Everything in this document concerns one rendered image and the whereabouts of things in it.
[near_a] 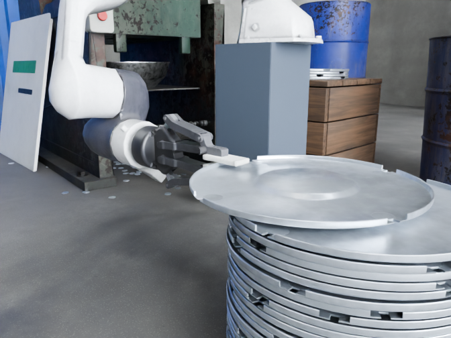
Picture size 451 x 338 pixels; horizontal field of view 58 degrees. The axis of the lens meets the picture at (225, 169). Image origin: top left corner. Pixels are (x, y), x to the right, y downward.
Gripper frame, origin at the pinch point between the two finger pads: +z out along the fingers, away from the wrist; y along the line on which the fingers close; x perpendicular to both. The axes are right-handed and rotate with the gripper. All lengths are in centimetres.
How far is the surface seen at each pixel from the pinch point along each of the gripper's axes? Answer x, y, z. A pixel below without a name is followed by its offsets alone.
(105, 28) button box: 24, 25, -76
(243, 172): -1.2, -0.2, 4.9
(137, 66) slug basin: 46, 14, -93
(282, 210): -9.7, -0.2, 18.2
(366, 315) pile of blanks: -12.1, -6.0, 29.0
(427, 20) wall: 384, 55, -116
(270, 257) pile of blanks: -14.4, -3.0, 20.5
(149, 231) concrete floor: 11.5, -25.4, -38.2
